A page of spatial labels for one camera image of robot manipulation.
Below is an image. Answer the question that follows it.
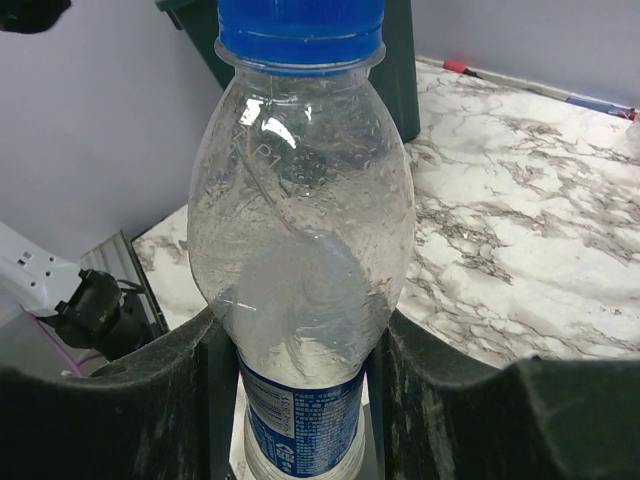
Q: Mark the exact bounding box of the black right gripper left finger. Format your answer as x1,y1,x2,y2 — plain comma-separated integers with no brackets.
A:
1,312,238,479

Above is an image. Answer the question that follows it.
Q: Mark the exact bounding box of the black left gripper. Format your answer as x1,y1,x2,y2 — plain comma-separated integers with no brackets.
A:
0,0,72,34

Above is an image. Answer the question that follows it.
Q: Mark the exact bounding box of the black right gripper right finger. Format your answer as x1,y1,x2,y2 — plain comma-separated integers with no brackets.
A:
367,312,639,479

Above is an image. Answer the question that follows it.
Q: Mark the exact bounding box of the pepsi bottle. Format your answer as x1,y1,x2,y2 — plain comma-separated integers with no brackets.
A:
187,1,415,479

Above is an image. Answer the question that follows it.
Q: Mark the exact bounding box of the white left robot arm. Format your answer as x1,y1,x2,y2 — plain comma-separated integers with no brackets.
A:
1,224,156,361

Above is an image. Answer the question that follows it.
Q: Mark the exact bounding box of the dark green plastic bin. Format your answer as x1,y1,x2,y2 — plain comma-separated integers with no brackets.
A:
155,0,421,143

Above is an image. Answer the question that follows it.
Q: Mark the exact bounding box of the red blue pen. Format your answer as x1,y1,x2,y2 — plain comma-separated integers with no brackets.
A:
442,60,639,121

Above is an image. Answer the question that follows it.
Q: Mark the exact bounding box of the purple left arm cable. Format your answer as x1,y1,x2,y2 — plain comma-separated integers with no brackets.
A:
29,314,104,379

